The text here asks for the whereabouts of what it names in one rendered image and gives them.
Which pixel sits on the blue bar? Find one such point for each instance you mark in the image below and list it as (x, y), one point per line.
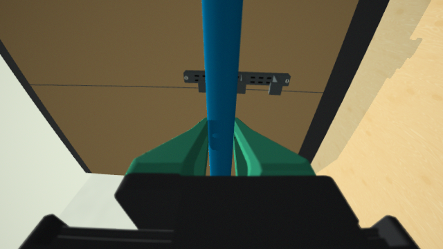
(222, 25)

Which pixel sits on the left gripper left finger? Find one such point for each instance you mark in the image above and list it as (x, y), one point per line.
(178, 155)

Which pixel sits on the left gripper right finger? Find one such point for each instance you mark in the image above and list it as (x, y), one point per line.
(264, 156)

